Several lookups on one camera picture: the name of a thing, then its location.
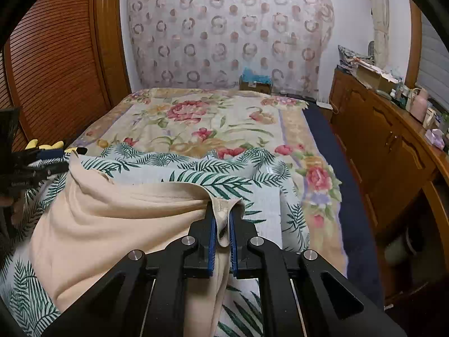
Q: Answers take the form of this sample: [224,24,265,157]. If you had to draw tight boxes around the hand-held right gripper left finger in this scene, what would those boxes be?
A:
[42,210,216,337]

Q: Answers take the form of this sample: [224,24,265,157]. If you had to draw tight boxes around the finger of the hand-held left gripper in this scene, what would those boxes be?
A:
[13,147,89,164]
[12,163,71,187]

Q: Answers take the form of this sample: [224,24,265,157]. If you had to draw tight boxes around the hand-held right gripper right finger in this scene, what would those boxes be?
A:
[229,210,408,337]

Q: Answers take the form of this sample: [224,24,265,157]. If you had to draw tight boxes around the peach printed t-shirt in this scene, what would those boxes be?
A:
[30,152,247,337]

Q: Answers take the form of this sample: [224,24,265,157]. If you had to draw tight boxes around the person's left hand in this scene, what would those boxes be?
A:
[0,196,23,227]

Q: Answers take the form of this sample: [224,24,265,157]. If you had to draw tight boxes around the yellow plush toy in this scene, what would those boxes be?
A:
[26,140,66,152]

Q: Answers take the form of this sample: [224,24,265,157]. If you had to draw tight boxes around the green leaf print sheet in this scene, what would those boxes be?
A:
[0,143,311,337]

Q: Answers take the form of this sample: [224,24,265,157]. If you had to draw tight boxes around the brown louvred wardrobe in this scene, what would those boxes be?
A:
[0,0,133,156]

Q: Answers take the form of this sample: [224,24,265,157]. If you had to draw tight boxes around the floral blanket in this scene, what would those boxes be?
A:
[67,88,349,279]

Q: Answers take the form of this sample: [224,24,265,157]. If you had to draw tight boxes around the navy bed sheet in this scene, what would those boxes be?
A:
[303,100,385,310]

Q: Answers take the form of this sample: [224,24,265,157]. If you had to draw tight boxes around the cardboard box with blue paper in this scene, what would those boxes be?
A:
[239,67,273,95]

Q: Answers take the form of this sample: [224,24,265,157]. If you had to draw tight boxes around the grey slipper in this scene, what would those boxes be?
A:
[384,227,426,265]

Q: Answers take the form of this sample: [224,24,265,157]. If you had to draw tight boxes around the wooden cabinet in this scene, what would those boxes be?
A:
[329,68,449,303]

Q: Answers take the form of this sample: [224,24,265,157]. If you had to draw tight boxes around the circle print curtain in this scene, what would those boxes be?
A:
[126,0,336,98]

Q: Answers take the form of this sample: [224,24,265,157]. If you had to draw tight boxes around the open cardboard box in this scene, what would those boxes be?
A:
[356,61,398,94]

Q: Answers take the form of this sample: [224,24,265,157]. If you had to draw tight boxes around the floral pillow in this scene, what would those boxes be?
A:
[337,44,374,70]

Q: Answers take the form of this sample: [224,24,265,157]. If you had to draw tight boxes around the purple tissue pack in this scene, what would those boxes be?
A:
[425,128,446,149]

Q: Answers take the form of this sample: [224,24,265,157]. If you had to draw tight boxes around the pink thermos jug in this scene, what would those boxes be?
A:
[409,86,429,123]

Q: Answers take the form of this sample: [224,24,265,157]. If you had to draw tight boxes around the beige window curtain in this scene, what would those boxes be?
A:
[354,0,391,68]

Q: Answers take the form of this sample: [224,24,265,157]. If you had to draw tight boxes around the grey window blind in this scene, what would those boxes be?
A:
[419,12,449,110]

